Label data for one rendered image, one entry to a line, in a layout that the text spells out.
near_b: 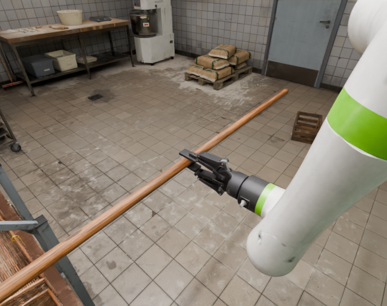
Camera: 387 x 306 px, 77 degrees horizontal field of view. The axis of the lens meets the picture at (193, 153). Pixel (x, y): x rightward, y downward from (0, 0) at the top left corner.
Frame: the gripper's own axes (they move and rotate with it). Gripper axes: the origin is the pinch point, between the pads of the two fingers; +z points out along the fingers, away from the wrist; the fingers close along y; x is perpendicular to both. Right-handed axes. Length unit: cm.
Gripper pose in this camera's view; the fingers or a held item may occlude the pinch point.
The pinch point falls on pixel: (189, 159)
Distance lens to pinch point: 78.5
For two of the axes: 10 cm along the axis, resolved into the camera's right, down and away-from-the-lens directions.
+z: -7.6, -3.8, 5.2
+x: 6.4, -4.6, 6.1
